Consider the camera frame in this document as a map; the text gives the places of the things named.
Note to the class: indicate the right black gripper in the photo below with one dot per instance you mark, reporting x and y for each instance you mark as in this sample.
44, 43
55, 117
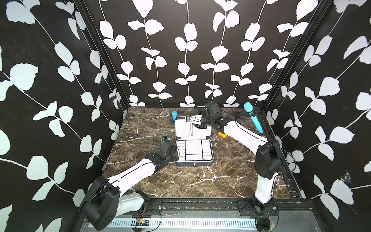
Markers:
201, 126

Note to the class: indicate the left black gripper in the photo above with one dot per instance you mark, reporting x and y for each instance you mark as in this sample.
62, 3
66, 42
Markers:
175, 152

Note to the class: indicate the grey jewelry box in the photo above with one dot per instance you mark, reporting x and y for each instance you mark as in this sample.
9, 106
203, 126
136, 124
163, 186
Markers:
194, 144

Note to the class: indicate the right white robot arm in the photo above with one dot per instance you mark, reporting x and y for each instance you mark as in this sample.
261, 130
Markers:
268, 156

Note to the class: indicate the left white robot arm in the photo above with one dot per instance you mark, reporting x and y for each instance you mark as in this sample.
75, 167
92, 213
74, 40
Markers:
106, 198

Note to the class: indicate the yellow block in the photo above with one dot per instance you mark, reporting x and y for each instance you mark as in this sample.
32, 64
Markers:
222, 135

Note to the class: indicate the blue microphone on stand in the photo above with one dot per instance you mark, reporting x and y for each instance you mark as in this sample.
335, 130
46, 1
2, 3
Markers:
249, 107

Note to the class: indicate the black tripod mic stand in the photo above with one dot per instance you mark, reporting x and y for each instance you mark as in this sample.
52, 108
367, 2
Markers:
243, 113

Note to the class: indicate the small circuit board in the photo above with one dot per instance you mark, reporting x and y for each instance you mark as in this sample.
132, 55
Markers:
141, 222

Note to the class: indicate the white perforated strip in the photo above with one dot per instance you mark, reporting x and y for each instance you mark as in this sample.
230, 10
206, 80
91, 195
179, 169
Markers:
186, 223

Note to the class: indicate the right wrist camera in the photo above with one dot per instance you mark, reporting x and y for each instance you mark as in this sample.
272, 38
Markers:
197, 119

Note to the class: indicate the black mounting rail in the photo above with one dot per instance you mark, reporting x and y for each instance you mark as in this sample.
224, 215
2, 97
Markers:
245, 206

